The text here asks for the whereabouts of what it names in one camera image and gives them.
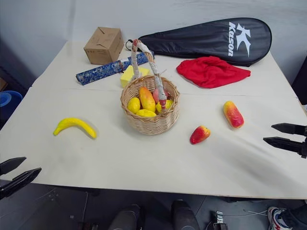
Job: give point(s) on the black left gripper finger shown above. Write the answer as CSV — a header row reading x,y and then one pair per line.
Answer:
x,y
10,164
19,180

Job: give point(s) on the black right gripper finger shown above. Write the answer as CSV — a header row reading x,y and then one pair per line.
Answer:
x,y
290,144
291,129

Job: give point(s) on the small red-yellow toy fruit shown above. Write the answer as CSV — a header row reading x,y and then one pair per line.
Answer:
x,y
199,135

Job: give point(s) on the black object beside table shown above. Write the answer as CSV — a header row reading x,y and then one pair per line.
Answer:
x,y
301,81

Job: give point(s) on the red-yellow toy mango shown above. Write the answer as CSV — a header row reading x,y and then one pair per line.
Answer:
x,y
233,115

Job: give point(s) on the blue round container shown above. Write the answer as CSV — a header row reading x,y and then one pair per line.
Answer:
x,y
9,98

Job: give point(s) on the yellow toy banana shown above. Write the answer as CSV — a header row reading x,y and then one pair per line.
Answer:
x,y
72,122

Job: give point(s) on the white red blue sneaker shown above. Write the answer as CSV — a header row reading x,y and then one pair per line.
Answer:
x,y
274,216

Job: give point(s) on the red cloth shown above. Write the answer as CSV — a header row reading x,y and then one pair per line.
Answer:
x,y
211,72

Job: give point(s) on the black metal clamp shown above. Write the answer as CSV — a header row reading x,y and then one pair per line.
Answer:
x,y
219,220

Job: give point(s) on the dark rounded shape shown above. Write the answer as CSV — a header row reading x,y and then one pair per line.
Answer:
x,y
128,218
183,215

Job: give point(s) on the black Kason racket bag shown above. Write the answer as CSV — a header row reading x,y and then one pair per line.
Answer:
x,y
204,40

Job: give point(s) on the blue patterned scroll box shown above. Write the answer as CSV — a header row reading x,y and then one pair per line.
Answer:
x,y
100,72

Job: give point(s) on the round yellow toy lemon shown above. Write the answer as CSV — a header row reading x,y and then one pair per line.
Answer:
x,y
133,105

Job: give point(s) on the pink toy peach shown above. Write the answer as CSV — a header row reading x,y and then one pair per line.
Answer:
x,y
156,94

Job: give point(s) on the yellow sponge block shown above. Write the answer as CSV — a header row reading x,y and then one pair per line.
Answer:
x,y
127,77

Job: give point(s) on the large orange-yellow toy mango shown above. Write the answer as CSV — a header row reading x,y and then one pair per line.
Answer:
x,y
146,99

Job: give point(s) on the brown cardboard box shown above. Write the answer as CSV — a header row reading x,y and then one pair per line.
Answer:
x,y
103,45

